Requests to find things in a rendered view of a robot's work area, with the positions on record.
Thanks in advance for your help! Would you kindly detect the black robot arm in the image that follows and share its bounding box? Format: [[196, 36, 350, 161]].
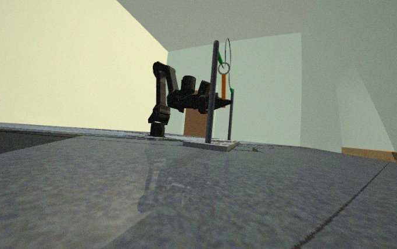
[[148, 61, 210, 137]]

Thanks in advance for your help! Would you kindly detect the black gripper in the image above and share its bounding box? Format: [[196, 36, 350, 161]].
[[190, 93, 233, 114]]

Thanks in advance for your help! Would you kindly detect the orange handle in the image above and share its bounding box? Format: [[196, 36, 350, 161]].
[[217, 62, 230, 99]]

